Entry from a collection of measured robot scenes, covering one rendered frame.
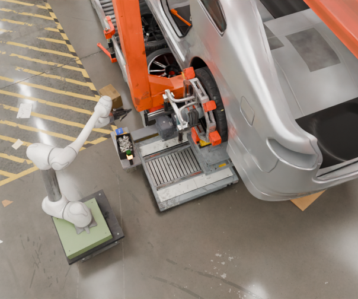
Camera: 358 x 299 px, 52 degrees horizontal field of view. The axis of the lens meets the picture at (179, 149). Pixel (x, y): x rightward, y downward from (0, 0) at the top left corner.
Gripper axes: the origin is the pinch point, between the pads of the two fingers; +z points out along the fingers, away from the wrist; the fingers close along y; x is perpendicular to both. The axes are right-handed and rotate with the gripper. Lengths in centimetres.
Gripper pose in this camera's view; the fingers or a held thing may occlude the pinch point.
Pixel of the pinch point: (128, 110)
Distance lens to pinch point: 326.3
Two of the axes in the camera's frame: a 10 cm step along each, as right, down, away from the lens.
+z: 6.0, -3.3, 7.3
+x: 5.7, -4.6, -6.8
